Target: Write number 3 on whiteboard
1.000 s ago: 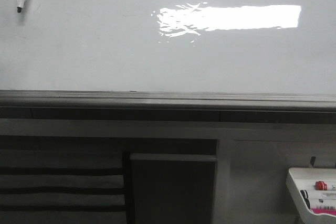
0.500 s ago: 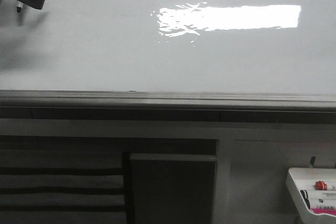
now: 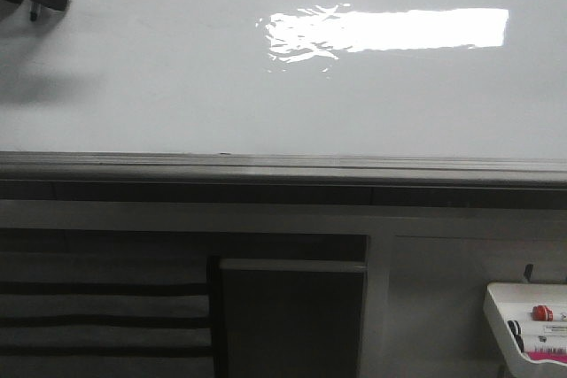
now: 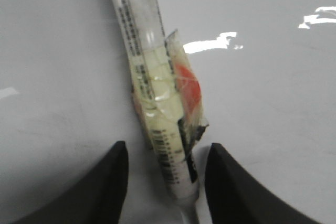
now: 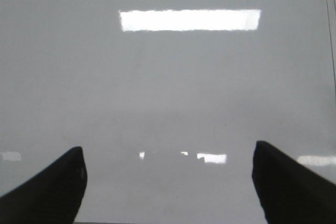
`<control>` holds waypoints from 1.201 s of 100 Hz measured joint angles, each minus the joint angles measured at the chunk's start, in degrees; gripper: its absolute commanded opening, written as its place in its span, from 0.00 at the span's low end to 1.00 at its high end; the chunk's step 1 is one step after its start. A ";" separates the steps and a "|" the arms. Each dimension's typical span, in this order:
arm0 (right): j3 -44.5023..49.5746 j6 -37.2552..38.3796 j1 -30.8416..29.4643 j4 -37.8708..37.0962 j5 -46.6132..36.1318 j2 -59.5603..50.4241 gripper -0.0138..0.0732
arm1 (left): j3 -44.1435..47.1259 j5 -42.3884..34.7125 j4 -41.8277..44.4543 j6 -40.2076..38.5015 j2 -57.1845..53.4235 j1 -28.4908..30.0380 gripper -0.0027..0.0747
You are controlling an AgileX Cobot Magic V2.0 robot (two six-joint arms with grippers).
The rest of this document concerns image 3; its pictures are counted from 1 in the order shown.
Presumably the black whiteboard marker pen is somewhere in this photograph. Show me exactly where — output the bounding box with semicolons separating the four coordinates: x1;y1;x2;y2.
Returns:
29;3;42;22

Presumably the white whiteboard surface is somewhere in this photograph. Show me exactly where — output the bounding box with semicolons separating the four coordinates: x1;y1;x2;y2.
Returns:
1;0;566;159

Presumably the pink whiteboard eraser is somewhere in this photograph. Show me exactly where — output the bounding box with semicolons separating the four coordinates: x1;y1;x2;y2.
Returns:
526;351;567;364

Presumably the black striped slatted panel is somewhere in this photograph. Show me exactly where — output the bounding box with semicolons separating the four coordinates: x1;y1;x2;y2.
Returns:
1;252;218;377

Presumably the dark panel with white top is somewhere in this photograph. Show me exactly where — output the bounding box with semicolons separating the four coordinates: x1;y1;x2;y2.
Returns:
222;269;365;377

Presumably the black capped marker in tray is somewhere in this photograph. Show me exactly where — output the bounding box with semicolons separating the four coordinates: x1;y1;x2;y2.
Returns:
506;320;567;352

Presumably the white plastic marker tray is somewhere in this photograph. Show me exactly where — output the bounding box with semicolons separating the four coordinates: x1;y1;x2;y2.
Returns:
484;282;566;377

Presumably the red capped marker in tray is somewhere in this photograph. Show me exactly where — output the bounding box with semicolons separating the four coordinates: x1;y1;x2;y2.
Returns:
532;305;567;321

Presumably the grey whiteboard ledge rail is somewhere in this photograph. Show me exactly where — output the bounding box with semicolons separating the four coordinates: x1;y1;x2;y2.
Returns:
1;151;566;210

